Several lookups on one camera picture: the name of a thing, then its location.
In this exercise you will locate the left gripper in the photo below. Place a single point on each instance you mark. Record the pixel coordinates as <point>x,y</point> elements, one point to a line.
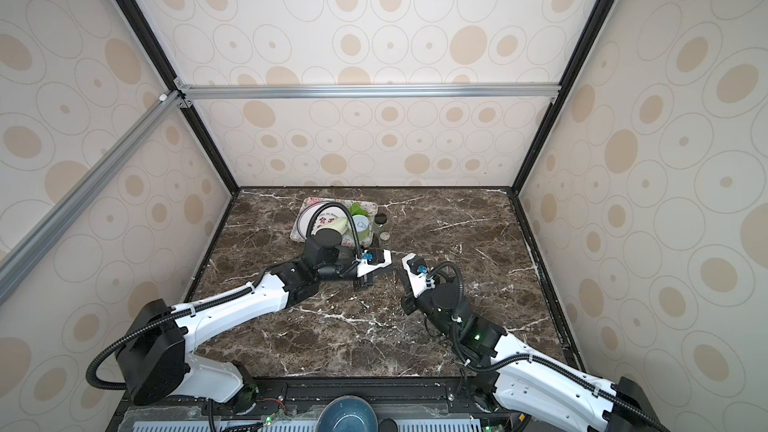
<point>365,281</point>

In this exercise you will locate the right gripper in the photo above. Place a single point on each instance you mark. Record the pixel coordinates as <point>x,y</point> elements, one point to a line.
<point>410,299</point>

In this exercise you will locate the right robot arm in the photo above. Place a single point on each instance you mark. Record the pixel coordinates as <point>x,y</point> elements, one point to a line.
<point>510,374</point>

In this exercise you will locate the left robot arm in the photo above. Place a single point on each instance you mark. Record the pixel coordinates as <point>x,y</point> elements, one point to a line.
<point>156,358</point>

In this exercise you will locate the small clear glass bottle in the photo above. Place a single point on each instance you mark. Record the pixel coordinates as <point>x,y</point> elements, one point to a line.
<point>384,240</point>

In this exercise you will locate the floral rectangular tray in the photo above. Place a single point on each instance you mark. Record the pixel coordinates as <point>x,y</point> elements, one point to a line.
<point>347,239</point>

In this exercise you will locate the pale green cabbage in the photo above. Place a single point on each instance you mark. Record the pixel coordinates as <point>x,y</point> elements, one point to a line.
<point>340,225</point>

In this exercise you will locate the dark lid spice jar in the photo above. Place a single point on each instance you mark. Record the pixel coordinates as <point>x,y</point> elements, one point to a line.
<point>380,223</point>

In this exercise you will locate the green leafy vegetable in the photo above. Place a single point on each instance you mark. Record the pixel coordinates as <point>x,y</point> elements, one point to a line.
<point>356,209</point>

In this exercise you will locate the white plate with red text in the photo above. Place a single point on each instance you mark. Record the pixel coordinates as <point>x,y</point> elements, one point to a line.
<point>313,217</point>

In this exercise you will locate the blue bowl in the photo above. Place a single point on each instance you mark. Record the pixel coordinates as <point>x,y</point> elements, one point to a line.
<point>347,414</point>

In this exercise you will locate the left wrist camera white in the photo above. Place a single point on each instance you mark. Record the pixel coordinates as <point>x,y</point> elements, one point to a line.
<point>378,256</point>

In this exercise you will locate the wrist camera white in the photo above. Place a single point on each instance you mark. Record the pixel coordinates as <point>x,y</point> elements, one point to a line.
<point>378,256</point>
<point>417,274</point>

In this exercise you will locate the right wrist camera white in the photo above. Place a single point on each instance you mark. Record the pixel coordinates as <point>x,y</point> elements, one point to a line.
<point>417,274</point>

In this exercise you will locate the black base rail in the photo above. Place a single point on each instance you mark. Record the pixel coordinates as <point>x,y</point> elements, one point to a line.
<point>399,404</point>

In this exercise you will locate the horizontal aluminium rail back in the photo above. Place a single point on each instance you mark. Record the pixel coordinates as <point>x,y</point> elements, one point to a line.
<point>370,91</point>

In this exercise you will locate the aluminium rail left wall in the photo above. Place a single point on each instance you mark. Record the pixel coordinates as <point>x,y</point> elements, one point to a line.
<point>26,255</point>

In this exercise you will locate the black vertical frame post left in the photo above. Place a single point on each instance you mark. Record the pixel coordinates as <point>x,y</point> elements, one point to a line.
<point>152,47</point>

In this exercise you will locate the black vertical frame post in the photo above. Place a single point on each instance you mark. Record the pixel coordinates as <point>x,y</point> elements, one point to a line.
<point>152,47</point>
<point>584,45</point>

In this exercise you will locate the black vertical frame post right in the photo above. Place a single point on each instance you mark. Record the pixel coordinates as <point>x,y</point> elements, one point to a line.
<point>584,45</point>

